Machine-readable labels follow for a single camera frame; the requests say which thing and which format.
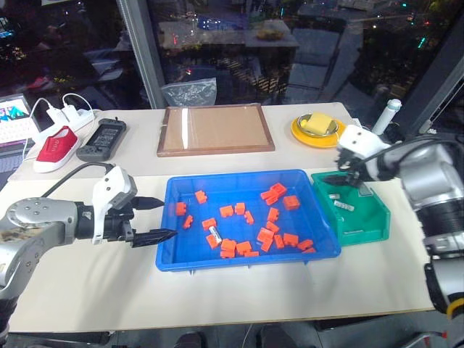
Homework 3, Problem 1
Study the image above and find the thin white cable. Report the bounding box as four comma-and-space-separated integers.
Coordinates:
241, 322, 255, 348

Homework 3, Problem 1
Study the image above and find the metal bowl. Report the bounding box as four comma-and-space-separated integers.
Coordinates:
297, 113, 343, 138

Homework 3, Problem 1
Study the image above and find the grey window frame post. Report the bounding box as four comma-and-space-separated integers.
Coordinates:
115, 0, 167, 110

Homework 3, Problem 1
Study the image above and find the yellow sponge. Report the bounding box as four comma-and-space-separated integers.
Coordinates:
303, 112, 334, 135

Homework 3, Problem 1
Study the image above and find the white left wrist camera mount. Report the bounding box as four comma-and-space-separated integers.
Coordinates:
91, 165, 138, 245

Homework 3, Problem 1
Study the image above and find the red canvas shoe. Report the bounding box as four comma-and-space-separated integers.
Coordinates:
33, 125, 81, 174

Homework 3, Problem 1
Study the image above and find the white charger cable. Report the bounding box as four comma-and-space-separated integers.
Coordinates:
29, 97, 51, 126
62, 93, 92, 112

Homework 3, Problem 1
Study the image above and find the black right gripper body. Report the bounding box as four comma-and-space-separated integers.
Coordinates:
336, 147, 368, 184

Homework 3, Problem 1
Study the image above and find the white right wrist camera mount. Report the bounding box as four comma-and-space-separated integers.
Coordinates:
336, 124, 392, 161

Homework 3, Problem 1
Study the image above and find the black handheld controller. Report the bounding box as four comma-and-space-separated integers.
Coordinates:
75, 117, 128, 163

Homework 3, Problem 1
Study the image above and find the white power strip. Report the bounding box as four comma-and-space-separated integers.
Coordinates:
46, 107, 96, 132

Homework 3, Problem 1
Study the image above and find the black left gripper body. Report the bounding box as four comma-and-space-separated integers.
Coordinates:
103, 195, 136, 244

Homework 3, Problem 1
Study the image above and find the brown wooden framed board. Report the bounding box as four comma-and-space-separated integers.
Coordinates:
156, 102, 276, 158

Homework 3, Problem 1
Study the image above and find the yellow plate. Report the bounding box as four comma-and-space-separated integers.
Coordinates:
290, 113, 347, 149

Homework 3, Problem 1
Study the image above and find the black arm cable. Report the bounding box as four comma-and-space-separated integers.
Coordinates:
362, 138, 456, 171
41, 162, 116, 199

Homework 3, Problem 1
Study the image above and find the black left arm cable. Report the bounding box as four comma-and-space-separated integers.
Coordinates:
41, 162, 116, 199

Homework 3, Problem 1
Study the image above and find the white cylindrical bottle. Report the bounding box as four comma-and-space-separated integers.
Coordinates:
370, 98, 403, 136

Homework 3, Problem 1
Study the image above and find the blue plastic bin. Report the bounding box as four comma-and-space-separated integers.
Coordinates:
155, 168, 343, 272

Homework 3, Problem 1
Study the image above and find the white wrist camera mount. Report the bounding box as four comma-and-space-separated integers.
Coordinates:
91, 165, 138, 245
336, 124, 392, 161

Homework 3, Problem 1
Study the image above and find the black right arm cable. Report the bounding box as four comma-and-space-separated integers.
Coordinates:
362, 138, 456, 171

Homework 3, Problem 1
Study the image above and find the open laptop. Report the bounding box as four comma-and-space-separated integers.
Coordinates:
0, 94, 43, 192

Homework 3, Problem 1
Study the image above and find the green plastic bin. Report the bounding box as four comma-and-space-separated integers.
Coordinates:
310, 170, 392, 248

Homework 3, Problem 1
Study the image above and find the clear plastic bag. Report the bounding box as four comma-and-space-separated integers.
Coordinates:
160, 76, 218, 108

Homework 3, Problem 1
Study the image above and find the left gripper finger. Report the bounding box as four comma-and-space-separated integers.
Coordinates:
130, 228, 179, 249
131, 196, 165, 212

